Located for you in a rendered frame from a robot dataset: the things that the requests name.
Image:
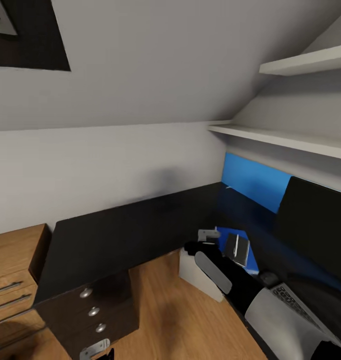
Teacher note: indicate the folder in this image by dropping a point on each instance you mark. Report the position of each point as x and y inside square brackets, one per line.
[251, 265]

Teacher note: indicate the monitor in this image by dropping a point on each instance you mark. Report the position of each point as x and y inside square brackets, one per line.
[309, 219]

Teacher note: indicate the desk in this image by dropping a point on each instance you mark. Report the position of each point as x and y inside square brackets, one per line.
[90, 248]

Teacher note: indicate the keyboard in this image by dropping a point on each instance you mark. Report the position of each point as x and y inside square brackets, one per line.
[286, 295]

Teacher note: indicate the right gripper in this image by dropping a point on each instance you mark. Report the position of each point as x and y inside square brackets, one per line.
[191, 247]

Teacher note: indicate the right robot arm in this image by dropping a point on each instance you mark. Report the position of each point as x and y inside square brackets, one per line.
[287, 334]

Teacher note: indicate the notebook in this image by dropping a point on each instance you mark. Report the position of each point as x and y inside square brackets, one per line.
[242, 249]

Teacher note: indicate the mouse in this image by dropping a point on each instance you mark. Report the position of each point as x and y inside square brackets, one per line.
[268, 277]

